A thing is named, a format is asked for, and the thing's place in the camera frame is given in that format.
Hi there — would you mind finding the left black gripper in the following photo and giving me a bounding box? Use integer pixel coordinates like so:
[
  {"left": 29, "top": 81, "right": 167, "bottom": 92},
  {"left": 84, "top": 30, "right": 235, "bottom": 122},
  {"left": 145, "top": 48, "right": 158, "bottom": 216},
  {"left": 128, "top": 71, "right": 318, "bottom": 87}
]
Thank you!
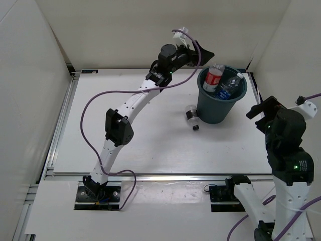
[{"left": 167, "top": 40, "right": 213, "bottom": 73}]

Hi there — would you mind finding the red label plastic bottle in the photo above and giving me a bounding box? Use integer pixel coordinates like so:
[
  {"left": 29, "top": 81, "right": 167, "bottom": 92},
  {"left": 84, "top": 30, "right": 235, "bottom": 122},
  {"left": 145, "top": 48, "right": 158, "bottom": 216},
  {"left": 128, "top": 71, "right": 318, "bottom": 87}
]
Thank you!
[{"left": 203, "top": 63, "right": 225, "bottom": 93}]

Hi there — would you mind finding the blue label Aquafina bottle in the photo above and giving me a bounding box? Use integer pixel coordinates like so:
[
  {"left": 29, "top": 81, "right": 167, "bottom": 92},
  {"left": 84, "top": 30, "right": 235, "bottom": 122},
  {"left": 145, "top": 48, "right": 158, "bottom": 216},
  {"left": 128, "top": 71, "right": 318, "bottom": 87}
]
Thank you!
[{"left": 214, "top": 73, "right": 244, "bottom": 100}]

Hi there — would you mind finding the black label plastic bottle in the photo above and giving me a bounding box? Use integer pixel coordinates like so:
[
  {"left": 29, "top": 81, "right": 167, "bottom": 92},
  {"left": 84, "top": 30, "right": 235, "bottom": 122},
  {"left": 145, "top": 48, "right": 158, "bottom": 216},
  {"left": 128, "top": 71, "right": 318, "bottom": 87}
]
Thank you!
[{"left": 185, "top": 105, "right": 200, "bottom": 131}]

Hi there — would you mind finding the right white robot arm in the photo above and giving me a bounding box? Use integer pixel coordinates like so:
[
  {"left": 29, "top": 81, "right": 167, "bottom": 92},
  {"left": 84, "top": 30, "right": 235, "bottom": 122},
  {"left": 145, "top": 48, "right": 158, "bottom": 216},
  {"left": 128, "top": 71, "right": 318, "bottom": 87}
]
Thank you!
[{"left": 225, "top": 96, "right": 317, "bottom": 240}]

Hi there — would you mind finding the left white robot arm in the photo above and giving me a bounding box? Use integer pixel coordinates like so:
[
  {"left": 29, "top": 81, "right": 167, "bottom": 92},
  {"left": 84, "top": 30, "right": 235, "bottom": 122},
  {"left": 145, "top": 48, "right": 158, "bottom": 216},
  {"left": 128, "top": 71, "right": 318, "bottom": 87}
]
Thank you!
[{"left": 83, "top": 41, "right": 215, "bottom": 201}]

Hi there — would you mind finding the dark teal plastic bin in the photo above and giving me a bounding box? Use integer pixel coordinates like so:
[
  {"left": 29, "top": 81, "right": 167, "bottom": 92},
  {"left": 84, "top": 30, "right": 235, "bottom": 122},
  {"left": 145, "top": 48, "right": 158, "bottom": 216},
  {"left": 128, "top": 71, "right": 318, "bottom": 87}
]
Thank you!
[{"left": 197, "top": 67, "right": 247, "bottom": 124}]

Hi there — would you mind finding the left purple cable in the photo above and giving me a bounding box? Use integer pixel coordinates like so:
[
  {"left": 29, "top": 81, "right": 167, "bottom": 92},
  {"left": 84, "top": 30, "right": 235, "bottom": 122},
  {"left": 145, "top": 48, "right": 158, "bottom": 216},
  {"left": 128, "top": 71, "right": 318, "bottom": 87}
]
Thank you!
[{"left": 80, "top": 29, "right": 201, "bottom": 211}]

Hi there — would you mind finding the purple cable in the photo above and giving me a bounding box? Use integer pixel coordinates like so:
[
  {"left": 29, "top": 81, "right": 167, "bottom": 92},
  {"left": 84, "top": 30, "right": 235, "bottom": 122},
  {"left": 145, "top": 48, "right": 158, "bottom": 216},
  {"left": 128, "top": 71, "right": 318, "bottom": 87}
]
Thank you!
[
  {"left": 227, "top": 93, "right": 321, "bottom": 241},
  {"left": 80, "top": 29, "right": 201, "bottom": 211}
]

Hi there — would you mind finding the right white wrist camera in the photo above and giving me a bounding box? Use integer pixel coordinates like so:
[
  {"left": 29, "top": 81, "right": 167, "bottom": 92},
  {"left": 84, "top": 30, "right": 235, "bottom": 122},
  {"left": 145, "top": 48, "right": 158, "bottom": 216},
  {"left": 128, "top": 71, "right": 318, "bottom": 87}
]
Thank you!
[{"left": 296, "top": 95, "right": 318, "bottom": 120}]

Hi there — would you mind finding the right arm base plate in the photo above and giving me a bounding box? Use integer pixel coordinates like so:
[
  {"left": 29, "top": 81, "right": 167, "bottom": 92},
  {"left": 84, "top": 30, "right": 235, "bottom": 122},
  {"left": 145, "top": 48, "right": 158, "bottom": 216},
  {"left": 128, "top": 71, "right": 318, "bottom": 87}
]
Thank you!
[{"left": 203, "top": 182, "right": 245, "bottom": 213}]

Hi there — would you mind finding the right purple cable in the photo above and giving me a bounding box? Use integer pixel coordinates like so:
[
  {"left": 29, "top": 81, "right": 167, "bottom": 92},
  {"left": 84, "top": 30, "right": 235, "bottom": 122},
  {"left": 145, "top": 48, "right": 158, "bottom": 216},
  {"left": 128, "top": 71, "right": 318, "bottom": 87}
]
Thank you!
[{"left": 227, "top": 93, "right": 321, "bottom": 241}]

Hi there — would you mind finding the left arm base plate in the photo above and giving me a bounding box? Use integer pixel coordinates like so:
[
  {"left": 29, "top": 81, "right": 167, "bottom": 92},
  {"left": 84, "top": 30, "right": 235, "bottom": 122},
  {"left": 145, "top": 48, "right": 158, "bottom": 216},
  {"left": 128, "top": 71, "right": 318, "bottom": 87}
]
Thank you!
[{"left": 74, "top": 182, "right": 122, "bottom": 211}]

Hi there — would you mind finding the aluminium front rail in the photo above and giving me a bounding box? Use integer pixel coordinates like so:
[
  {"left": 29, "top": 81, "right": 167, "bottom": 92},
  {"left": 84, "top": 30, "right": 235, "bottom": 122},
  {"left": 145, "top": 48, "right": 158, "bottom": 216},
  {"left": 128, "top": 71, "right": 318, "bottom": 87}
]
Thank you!
[{"left": 44, "top": 172, "right": 273, "bottom": 182}]

